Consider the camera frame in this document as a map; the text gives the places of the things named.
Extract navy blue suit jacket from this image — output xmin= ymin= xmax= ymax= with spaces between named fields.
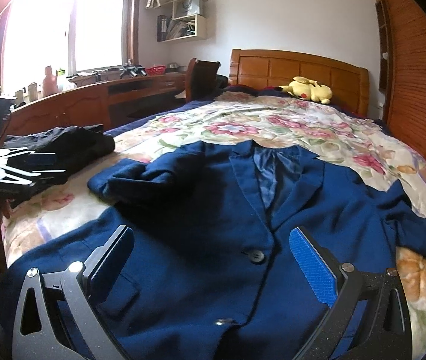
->
xmin=0 ymin=141 xmax=426 ymax=359

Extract floral quilt bedspread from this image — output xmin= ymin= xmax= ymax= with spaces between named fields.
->
xmin=4 ymin=90 xmax=426 ymax=359

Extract black folded garment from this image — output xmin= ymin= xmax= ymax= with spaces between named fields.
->
xmin=3 ymin=124 xmax=116 ymax=176

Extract pink bottle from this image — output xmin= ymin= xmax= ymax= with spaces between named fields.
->
xmin=42 ymin=65 xmax=59 ymax=98

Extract wooden desk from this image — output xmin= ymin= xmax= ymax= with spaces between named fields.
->
xmin=5 ymin=73 xmax=185 ymax=136

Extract black binoculars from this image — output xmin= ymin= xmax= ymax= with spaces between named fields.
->
xmin=119 ymin=59 xmax=147 ymax=79

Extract window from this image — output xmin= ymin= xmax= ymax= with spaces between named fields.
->
xmin=0 ymin=0 xmax=140 ymax=94

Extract red basket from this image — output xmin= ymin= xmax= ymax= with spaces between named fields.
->
xmin=145 ymin=65 xmax=166 ymax=76

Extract wooden chair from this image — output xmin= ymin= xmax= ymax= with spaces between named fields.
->
xmin=175 ymin=58 xmax=221 ymax=103

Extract wooden bed headboard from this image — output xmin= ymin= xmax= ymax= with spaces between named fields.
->
xmin=229 ymin=49 xmax=369 ymax=116

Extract yellow plush toy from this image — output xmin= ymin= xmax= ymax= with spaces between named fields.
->
xmin=280 ymin=76 xmax=333 ymax=105

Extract louvered wooden wardrobe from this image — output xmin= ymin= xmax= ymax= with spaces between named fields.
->
xmin=376 ymin=0 xmax=426 ymax=159

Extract white wall shelf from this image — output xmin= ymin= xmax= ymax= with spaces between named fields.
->
xmin=157 ymin=0 xmax=208 ymax=43

